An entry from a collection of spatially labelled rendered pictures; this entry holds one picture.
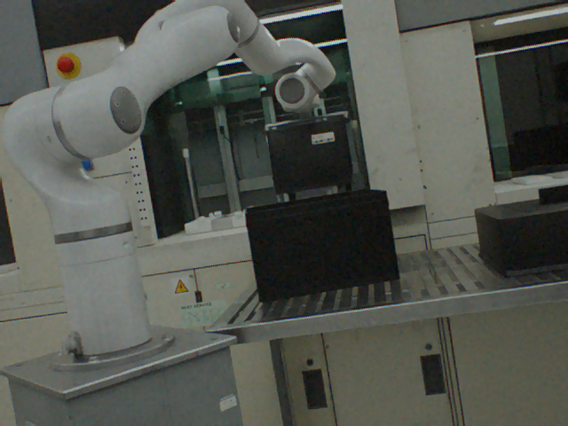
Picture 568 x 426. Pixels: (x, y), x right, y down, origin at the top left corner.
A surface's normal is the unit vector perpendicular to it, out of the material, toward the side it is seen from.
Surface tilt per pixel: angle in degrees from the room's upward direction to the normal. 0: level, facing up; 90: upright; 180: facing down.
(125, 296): 90
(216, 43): 107
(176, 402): 90
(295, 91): 90
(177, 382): 90
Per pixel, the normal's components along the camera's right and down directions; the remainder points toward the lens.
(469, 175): -0.11, 0.07
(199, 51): 0.51, 0.24
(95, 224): 0.30, -0.01
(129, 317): 0.67, -0.07
